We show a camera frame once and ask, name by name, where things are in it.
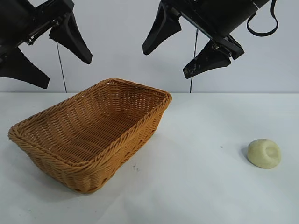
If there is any woven tan wicker basket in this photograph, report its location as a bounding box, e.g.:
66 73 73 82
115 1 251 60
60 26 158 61
8 78 173 194

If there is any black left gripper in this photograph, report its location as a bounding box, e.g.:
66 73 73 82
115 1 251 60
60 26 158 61
0 0 93 89

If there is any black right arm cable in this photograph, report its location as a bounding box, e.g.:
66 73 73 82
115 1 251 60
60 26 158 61
247 0 279 37

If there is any pale round egg yolk pastry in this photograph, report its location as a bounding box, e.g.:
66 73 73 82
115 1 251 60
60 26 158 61
247 138 282 169

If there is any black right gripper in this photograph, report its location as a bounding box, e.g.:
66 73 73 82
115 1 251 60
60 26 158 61
142 0 279 80

